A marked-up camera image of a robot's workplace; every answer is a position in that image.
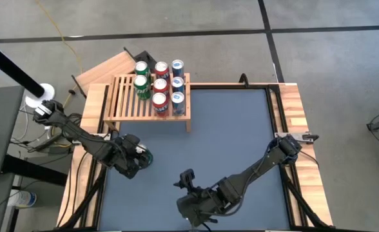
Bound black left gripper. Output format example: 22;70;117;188
112;133;152;180

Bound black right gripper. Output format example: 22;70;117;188
175;188;223;228

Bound green Sprite can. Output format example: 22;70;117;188
137;144;154;169
133;74;152;101
134;61;151;78

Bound red Fanta strawberry can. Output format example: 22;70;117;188
153;61;170;80
151;92;170;117
152;78;170;95

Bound blue silver Red Bull can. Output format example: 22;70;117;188
171;76;186;93
170;91;186;117
171;59;186;78

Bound wooden slatted shelf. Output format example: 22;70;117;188
103;73;192;133

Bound wooden board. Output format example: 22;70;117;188
72;50;141;97

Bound white round pole base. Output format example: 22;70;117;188
24;82;55;110

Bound white blue canister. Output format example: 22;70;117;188
7;189;37;209

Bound black arched hook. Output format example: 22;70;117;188
239;73;251;88

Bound grey desk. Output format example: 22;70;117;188
0;85;25;179

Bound black pole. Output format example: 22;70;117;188
0;37;46;99

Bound white metal bracket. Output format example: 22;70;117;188
274;131;306;142

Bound yellow cable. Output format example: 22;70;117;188
35;0;84;122

